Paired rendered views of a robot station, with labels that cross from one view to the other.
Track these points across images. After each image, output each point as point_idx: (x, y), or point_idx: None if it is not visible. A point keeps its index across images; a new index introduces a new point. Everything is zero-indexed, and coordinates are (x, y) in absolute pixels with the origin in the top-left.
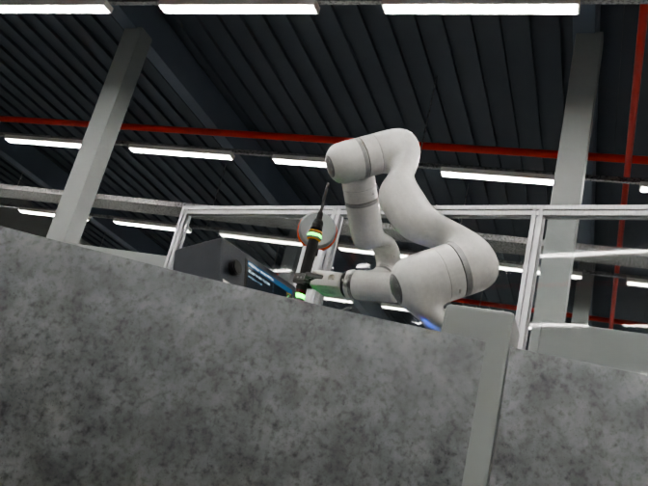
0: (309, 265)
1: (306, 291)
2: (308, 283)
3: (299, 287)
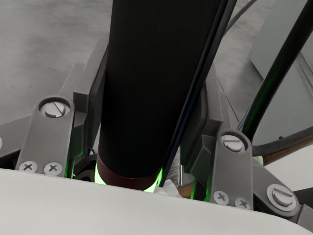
0: (132, 3)
1: (146, 175)
2: (154, 141)
3: (98, 146)
